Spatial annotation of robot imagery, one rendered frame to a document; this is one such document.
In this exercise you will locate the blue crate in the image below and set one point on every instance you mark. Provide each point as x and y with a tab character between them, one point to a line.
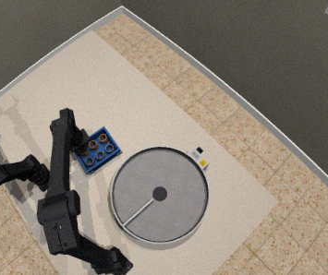
95	137

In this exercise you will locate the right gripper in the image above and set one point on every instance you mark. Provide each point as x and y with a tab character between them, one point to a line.
78	144

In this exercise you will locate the bronze bushing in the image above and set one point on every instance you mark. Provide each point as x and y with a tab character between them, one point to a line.
96	146
86	153
103	136

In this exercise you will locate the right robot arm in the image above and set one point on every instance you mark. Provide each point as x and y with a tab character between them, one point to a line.
64	207

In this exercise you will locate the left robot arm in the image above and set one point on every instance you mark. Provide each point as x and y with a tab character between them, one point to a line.
30	166

